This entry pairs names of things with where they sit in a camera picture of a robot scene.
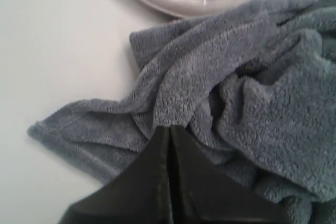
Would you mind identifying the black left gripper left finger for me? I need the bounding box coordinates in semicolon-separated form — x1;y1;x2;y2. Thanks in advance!
60;126;171;223

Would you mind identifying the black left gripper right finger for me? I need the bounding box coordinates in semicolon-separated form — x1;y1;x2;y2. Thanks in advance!
169;126;289;223

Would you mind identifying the grey-blue fleece towel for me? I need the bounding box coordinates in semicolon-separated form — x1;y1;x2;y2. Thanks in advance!
28;0;335;223

